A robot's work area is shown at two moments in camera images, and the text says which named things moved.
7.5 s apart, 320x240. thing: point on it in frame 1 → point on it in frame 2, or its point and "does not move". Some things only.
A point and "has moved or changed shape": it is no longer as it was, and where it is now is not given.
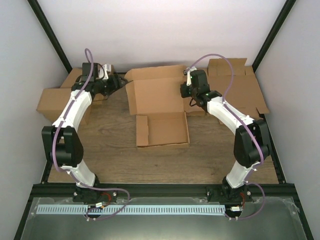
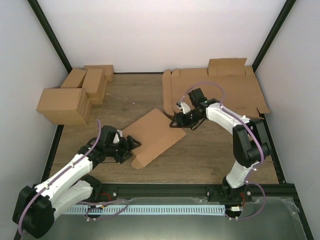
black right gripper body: x=184 y=94 → x=190 y=121
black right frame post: x=274 y=30 does not move
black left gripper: x=115 y=84 → x=131 y=147
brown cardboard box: x=160 y=109 has moved or changed shape
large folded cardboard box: x=53 y=102 does not move
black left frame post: x=41 y=17 does not move
